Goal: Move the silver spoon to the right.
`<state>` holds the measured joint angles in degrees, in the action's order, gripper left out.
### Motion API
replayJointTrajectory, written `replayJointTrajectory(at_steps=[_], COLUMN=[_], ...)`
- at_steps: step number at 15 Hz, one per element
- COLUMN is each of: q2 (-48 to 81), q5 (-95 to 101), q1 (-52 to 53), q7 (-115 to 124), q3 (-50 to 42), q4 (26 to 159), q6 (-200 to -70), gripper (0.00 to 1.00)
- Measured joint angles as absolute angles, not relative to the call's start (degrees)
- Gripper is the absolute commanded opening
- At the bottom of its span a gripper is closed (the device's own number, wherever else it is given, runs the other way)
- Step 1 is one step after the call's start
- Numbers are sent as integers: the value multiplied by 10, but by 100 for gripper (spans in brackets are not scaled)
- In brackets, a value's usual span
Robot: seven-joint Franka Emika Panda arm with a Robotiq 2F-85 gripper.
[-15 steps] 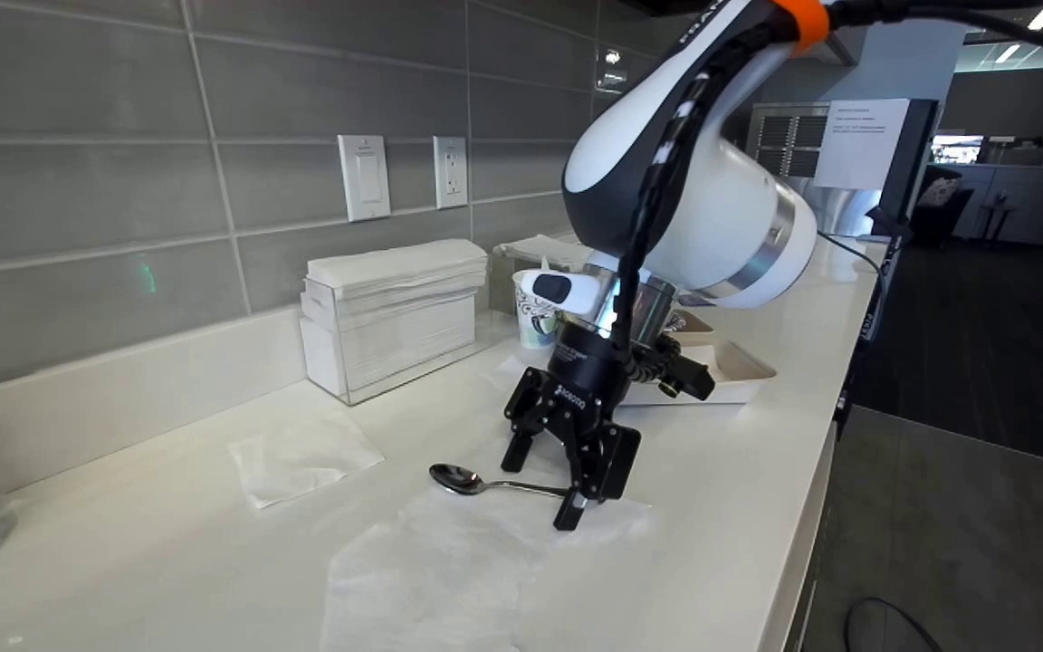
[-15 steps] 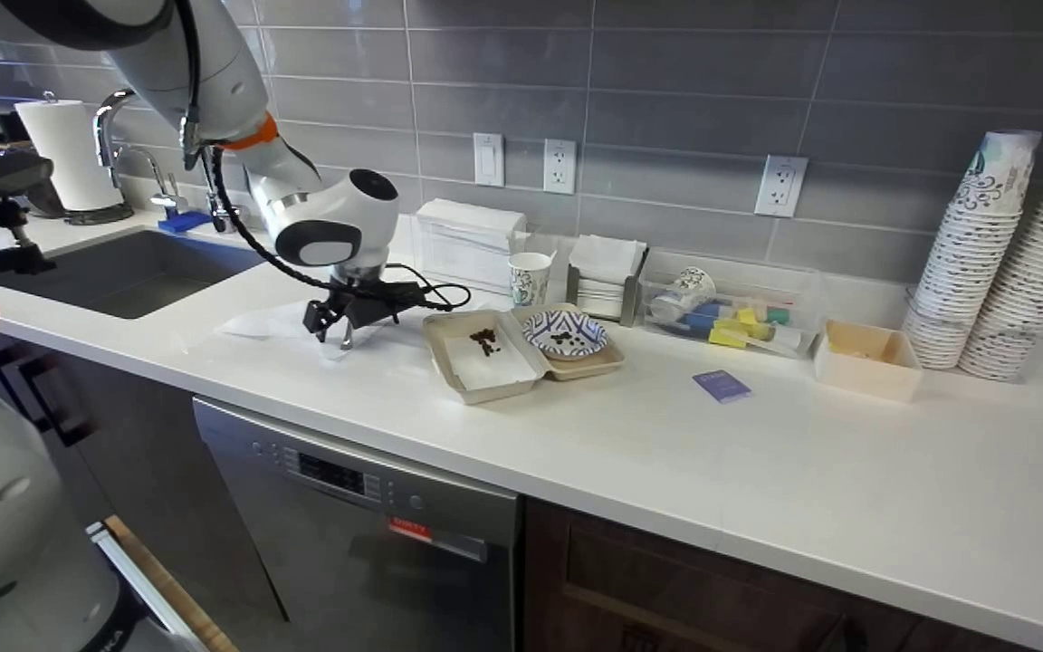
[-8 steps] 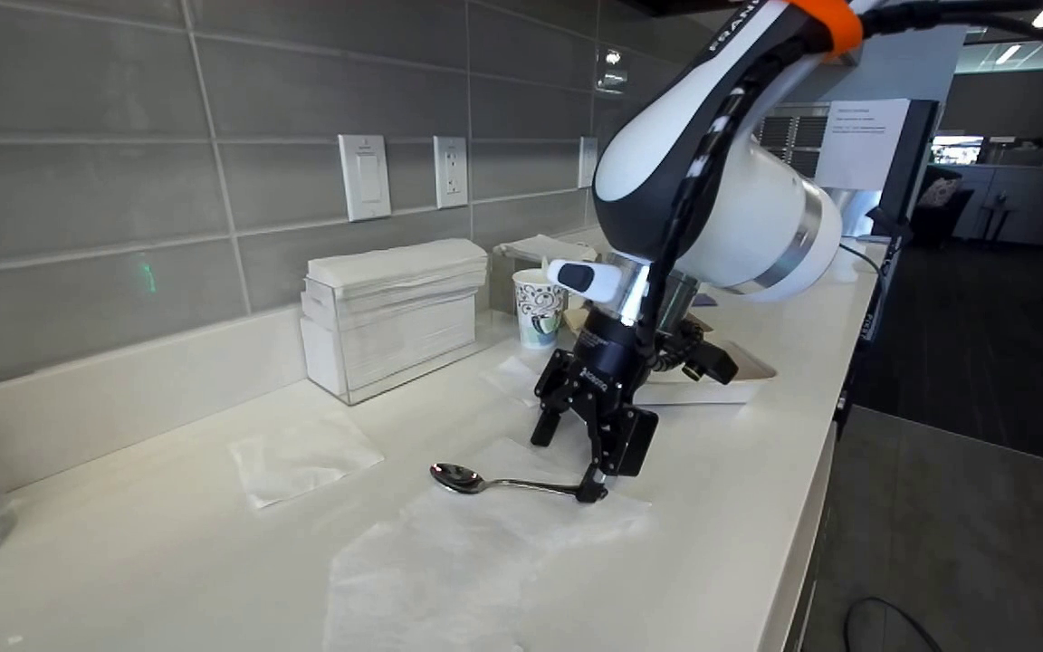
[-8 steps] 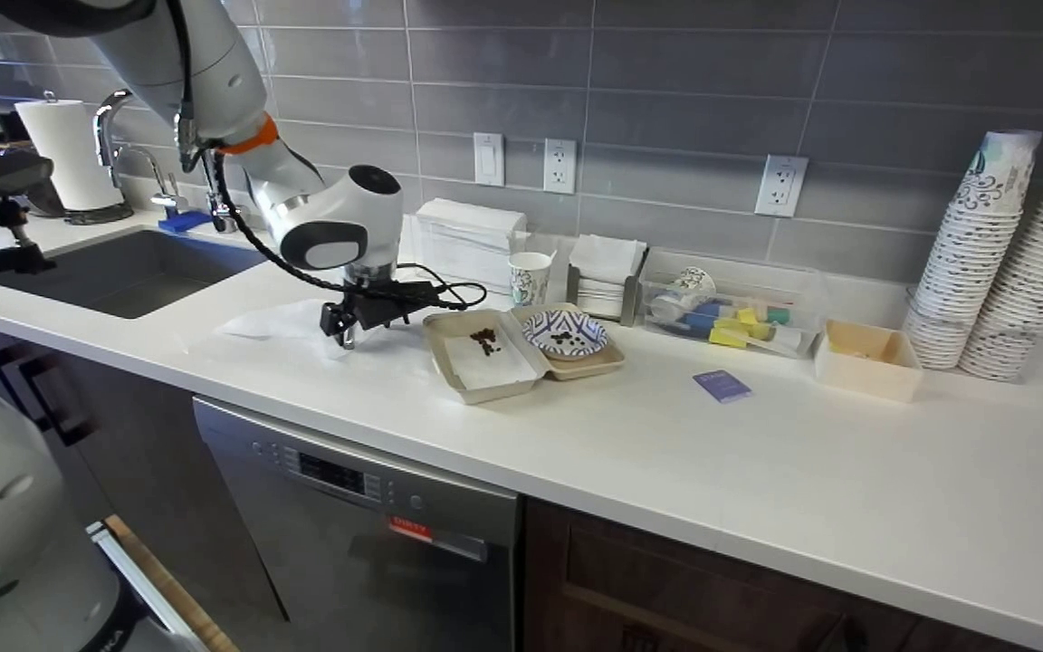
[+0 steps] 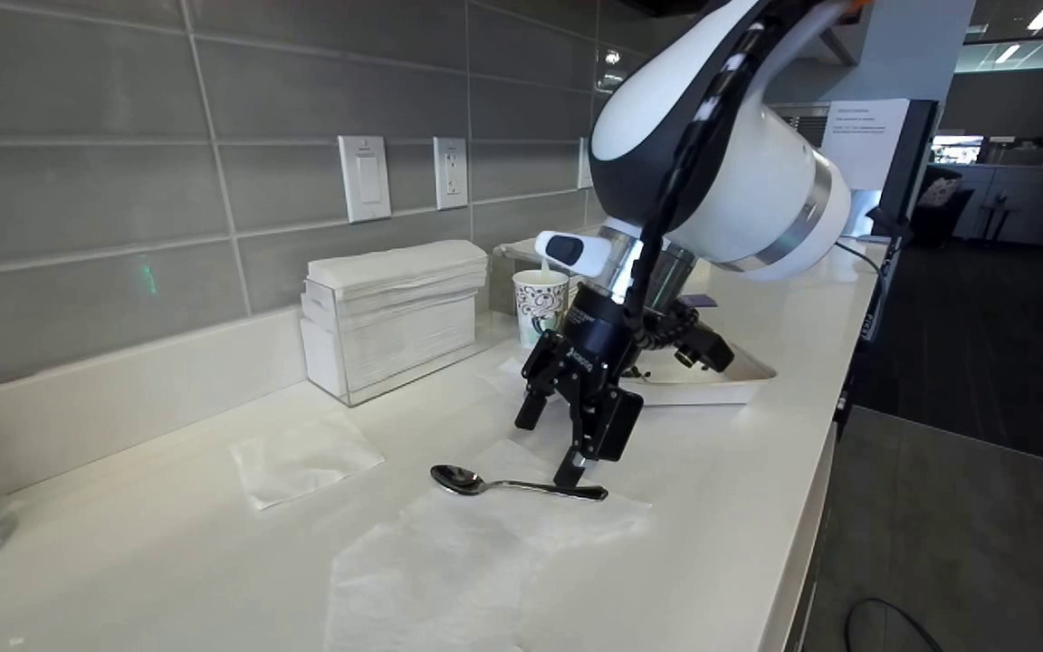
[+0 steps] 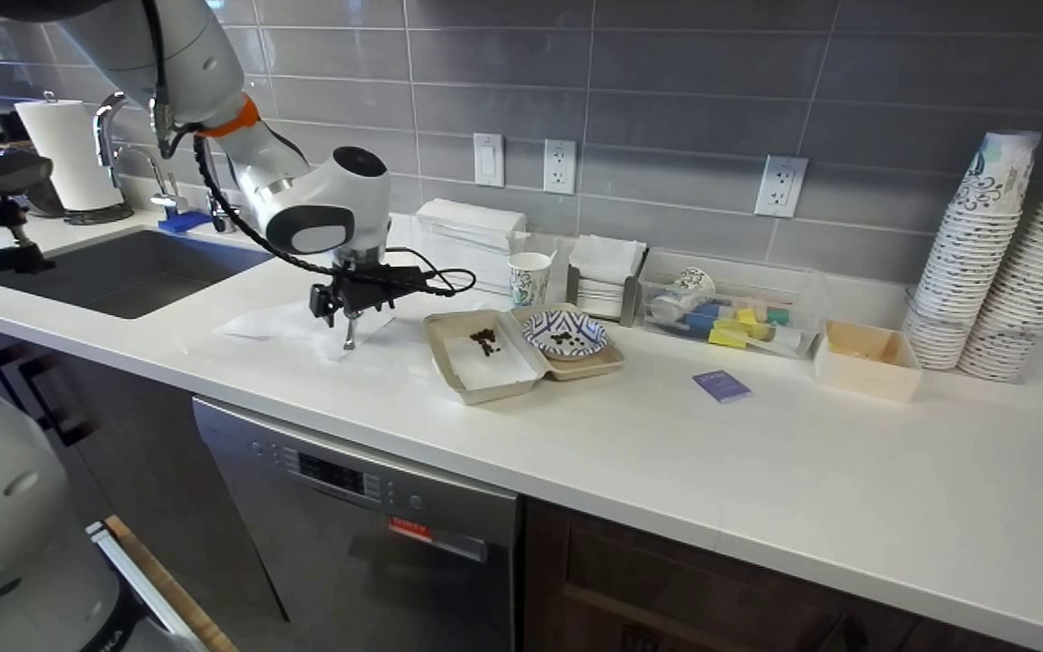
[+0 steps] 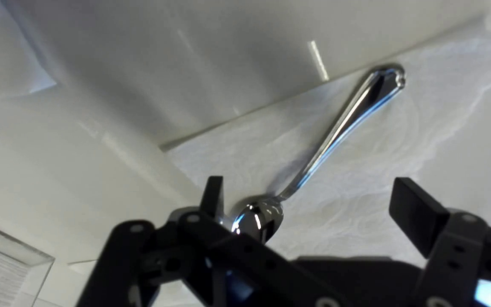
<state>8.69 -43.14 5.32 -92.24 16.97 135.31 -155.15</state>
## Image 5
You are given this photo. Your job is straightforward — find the black spoon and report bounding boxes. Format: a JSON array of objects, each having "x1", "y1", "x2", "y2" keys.
[{"x1": 427, "y1": 462, "x2": 611, "y2": 503}]

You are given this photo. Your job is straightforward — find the patterned paper cup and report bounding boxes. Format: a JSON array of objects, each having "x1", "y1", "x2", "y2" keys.
[{"x1": 509, "y1": 266, "x2": 576, "y2": 355}]

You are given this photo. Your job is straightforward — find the black floor cable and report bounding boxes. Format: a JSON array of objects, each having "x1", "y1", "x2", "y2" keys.
[{"x1": 839, "y1": 593, "x2": 950, "y2": 652}]

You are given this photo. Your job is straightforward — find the white wall outlet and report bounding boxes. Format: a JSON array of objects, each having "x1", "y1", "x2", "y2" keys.
[
  {"x1": 571, "y1": 133, "x2": 597, "y2": 191},
  {"x1": 432, "y1": 133, "x2": 469, "y2": 209}
]

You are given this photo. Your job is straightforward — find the white light switch plate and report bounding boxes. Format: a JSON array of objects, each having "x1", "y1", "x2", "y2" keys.
[{"x1": 337, "y1": 131, "x2": 395, "y2": 225}]

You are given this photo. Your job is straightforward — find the office desks and chairs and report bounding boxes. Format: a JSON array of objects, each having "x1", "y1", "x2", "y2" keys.
[{"x1": 905, "y1": 131, "x2": 1043, "y2": 250}]

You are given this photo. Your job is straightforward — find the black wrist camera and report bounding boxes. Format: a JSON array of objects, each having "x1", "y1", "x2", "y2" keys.
[{"x1": 663, "y1": 301, "x2": 739, "y2": 376}]

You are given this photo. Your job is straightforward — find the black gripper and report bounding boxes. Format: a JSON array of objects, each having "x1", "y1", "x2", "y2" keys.
[{"x1": 509, "y1": 285, "x2": 669, "y2": 493}]

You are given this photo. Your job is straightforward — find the small white paper napkin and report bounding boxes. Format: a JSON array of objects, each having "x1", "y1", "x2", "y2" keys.
[{"x1": 228, "y1": 422, "x2": 389, "y2": 515}]

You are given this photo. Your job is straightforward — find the large white paper napkin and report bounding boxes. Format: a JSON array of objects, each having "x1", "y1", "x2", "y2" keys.
[{"x1": 320, "y1": 465, "x2": 658, "y2": 652}]

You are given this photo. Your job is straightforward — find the white napkin dispenser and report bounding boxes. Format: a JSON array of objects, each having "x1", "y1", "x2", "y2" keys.
[{"x1": 296, "y1": 236, "x2": 492, "y2": 410}]

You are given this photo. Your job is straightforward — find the white poster sign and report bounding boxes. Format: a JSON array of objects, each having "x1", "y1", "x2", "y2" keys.
[{"x1": 817, "y1": 96, "x2": 941, "y2": 238}]

